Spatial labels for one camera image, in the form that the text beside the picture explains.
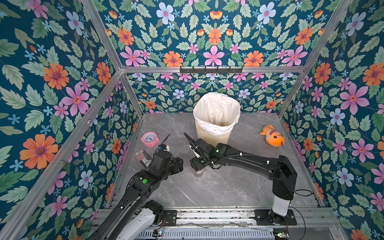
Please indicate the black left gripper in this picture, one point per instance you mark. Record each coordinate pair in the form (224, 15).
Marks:
(176, 164)

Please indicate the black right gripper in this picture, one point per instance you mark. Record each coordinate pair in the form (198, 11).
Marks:
(197, 148)

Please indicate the clear jar with white lid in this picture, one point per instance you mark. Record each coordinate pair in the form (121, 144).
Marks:
(199, 173)

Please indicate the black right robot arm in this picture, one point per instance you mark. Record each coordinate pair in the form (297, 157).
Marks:
(279, 170)

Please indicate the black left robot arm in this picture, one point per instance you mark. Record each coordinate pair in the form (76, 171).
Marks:
(132, 214)

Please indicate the pink alarm clock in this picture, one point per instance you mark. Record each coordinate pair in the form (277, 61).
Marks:
(150, 139)

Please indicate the striped flag pattern can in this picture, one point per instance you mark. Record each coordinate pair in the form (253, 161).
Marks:
(143, 158)

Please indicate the cream ribbed trash bin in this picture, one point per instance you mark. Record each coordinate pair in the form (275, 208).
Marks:
(213, 138)

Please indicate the white plastic bin liner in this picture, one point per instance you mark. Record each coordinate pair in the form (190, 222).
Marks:
(216, 114)

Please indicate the orange plush toy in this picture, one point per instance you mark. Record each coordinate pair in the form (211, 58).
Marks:
(273, 137)

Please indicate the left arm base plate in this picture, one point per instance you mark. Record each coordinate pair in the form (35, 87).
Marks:
(167, 218)

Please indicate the black hook rail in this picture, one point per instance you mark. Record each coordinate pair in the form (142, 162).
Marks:
(211, 70)

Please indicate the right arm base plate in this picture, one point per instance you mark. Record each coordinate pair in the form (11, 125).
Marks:
(269, 218)

